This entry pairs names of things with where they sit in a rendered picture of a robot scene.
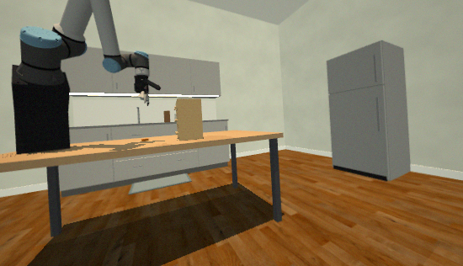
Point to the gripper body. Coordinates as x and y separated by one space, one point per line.
141 84

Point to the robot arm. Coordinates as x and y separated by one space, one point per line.
42 50

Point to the tan chest of drawers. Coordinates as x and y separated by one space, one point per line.
190 125

